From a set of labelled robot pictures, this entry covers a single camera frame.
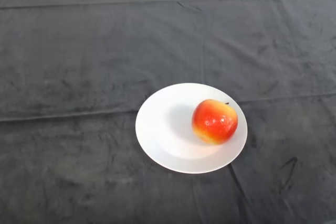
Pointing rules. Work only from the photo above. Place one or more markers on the red yellow apple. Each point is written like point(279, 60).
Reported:
point(214, 123)

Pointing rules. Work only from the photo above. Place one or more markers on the white round plate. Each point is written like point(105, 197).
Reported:
point(168, 134)

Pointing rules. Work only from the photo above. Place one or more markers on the black cloth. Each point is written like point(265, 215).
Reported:
point(131, 37)

